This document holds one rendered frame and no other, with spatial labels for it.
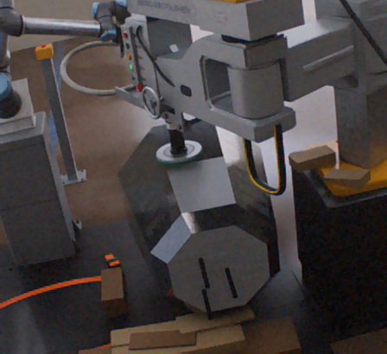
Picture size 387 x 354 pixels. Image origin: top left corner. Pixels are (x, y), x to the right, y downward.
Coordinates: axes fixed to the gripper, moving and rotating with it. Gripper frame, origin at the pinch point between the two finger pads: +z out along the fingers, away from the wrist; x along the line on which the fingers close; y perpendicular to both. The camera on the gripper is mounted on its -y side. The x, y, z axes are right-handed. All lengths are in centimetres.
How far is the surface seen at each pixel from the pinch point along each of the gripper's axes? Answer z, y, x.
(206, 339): 35, -111, 125
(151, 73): -46, -49, 64
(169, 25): -64, -50, 52
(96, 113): 198, 114, -147
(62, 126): 110, 72, -33
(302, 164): -15, -120, 51
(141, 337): 41, -84, 134
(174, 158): -6, -65, 67
